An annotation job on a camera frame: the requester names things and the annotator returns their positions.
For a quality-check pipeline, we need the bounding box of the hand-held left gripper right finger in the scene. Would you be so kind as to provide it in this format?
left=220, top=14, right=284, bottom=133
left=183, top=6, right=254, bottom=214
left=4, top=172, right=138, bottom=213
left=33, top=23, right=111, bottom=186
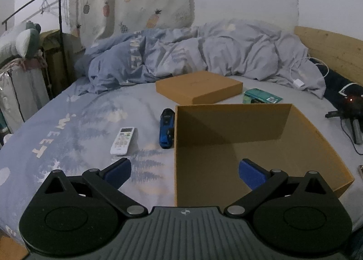
left=224, top=158, right=334, bottom=218

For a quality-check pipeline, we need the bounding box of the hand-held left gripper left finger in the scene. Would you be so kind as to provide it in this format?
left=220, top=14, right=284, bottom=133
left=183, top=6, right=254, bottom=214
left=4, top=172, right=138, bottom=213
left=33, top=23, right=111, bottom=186
left=37, top=157, right=148, bottom=218

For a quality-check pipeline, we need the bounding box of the brown cardboard box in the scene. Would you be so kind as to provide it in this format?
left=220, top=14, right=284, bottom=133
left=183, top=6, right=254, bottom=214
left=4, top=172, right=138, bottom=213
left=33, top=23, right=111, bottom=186
left=174, top=103, right=356, bottom=207

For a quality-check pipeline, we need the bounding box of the green packet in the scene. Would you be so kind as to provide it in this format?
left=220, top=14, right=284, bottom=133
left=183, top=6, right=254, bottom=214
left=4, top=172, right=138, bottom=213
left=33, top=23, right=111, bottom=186
left=243, top=88, right=284, bottom=104

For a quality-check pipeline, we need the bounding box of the brown cardboard box lid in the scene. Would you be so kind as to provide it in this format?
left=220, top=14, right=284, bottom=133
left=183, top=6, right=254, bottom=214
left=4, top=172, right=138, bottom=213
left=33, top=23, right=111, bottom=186
left=155, top=71, right=244, bottom=105

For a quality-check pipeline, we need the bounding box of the white remote control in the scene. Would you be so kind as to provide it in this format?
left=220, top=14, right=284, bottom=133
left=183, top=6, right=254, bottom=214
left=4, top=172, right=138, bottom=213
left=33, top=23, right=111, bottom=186
left=110, top=127, right=135, bottom=156

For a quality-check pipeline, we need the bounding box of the printed blue bed sheet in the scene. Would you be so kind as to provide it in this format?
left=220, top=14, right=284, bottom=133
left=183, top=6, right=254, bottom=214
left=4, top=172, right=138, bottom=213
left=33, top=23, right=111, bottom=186
left=0, top=74, right=363, bottom=249

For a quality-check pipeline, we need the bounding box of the blue and black toy car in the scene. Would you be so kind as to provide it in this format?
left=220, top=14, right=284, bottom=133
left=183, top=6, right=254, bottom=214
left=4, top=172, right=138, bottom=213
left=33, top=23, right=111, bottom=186
left=158, top=108, right=175, bottom=149

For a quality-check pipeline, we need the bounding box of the black tripod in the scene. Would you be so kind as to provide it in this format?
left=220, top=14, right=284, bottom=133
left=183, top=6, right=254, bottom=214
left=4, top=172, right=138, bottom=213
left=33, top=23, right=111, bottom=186
left=325, top=97, right=363, bottom=145

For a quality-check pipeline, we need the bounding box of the fabric storage box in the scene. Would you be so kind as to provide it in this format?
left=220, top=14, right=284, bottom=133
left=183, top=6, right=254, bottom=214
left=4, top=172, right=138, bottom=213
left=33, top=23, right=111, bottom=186
left=0, top=59, right=50, bottom=136

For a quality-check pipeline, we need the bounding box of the navy printed cloth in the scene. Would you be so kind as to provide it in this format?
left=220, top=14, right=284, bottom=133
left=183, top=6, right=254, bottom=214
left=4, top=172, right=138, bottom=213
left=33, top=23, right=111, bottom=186
left=309, top=59, right=363, bottom=113

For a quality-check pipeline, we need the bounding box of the grey-blue duvet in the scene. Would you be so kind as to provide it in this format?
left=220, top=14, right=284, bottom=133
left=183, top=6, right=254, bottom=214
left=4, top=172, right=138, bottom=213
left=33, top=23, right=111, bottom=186
left=74, top=19, right=326, bottom=99

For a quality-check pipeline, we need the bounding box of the brown wooden cabinet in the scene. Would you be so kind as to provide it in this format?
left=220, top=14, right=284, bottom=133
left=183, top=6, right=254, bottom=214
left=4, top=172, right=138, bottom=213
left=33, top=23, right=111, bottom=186
left=40, top=30, right=86, bottom=99

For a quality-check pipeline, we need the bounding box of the wooden headboard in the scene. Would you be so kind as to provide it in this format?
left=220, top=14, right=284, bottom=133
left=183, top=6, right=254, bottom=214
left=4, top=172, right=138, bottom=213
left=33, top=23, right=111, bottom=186
left=294, top=25, right=363, bottom=87

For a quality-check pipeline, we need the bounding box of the white and green pillow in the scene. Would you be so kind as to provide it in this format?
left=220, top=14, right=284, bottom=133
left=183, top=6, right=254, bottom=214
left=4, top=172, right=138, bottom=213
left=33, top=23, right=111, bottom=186
left=15, top=21, right=42, bottom=59

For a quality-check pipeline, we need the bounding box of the black metal clothes rack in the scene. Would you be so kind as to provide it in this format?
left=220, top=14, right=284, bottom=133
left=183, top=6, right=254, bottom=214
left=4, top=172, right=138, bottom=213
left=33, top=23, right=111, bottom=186
left=1, top=0, right=86, bottom=93

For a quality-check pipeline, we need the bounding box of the black cable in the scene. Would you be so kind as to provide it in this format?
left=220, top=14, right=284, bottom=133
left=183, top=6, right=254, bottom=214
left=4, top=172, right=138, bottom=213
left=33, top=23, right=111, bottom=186
left=340, top=120, right=363, bottom=155

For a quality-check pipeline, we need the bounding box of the white charger cable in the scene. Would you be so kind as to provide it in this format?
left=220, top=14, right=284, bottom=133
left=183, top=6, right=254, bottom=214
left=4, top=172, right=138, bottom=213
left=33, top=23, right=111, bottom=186
left=290, top=56, right=329, bottom=90

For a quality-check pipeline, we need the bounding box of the wire clothes hanger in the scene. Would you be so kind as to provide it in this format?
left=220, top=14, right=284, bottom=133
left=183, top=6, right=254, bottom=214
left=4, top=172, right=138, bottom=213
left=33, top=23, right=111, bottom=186
left=40, top=0, right=56, bottom=15

